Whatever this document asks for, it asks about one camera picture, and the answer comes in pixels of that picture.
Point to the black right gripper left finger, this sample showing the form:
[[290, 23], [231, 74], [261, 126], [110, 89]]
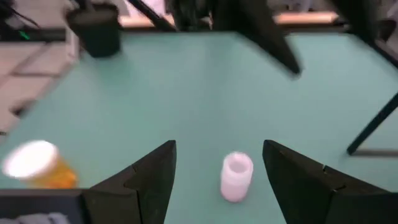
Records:
[[140, 193]]

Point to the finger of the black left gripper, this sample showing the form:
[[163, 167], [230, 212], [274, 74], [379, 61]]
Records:
[[264, 31]]

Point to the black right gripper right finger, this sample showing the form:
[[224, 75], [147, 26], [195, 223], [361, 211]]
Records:
[[311, 193]]

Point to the small translucent white bottle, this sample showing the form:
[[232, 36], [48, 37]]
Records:
[[236, 180]]

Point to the amber bottle white cap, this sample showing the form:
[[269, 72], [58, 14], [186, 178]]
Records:
[[53, 177]]

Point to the wooden shelf black legs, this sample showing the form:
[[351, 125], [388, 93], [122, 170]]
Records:
[[373, 124]]

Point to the green table mat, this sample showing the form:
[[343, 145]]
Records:
[[186, 93]]

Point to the potted green plant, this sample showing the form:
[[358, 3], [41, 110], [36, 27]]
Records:
[[96, 34]]

